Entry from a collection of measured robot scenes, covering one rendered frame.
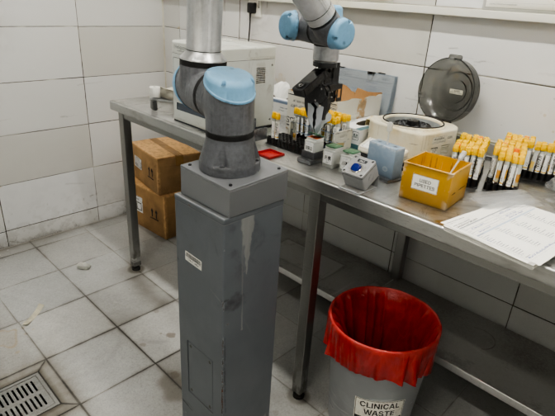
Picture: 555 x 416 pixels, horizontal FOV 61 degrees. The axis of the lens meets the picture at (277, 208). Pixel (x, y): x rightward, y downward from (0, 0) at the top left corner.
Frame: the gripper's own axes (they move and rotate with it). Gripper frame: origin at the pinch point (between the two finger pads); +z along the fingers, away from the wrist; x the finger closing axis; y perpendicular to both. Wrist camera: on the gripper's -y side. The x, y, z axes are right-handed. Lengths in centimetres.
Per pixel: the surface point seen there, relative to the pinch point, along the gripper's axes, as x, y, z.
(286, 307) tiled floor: 31, 29, 98
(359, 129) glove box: -0.6, 23.7, 3.3
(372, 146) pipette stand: -18.3, 5.0, 1.6
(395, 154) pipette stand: -26.5, 3.8, 1.7
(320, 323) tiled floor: 12, 32, 98
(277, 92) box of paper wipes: 57, 42, 3
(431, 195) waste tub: -42.0, -2.6, 7.1
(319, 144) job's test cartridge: -2.0, 0.5, 4.2
